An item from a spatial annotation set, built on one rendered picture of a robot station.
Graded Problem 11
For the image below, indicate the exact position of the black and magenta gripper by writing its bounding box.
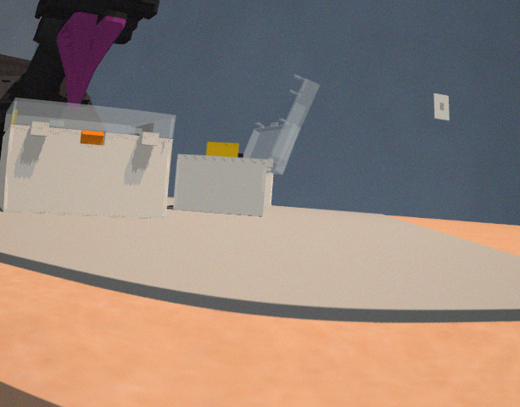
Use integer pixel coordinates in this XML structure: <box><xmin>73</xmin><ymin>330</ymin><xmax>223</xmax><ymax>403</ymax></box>
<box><xmin>35</xmin><ymin>0</ymin><xmax>159</xmax><ymax>103</ymax></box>

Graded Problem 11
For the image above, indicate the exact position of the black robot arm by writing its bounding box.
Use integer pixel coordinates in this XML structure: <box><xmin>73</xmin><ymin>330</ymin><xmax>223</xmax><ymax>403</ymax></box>
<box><xmin>0</xmin><ymin>17</ymin><xmax>68</xmax><ymax>109</ymax></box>

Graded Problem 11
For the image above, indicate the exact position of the grey bench mat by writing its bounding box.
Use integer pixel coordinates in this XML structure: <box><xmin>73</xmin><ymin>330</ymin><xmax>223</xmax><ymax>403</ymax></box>
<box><xmin>0</xmin><ymin>205</ymin><xmax>520</xmax><ymax>323</ymax></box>

